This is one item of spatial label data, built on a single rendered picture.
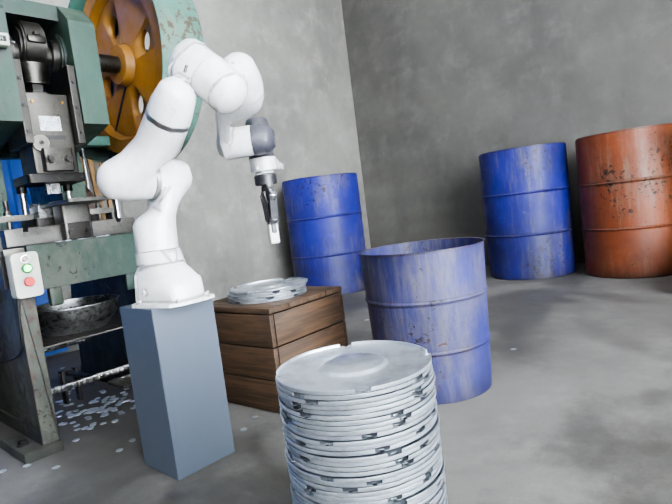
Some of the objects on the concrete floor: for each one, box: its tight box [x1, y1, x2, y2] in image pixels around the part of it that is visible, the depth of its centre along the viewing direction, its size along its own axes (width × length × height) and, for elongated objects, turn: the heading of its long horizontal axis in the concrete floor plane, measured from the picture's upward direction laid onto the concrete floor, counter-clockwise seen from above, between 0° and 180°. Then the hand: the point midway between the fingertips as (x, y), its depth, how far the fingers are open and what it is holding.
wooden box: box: [213, 286, 348, 413], centre depth 196 cm, size 40×38×35 cm
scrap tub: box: [358, 237, 492, 405], centre depth 179 cm, size 42×42×48 cm
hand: (273, 233), depth 179 cm, fingers closed
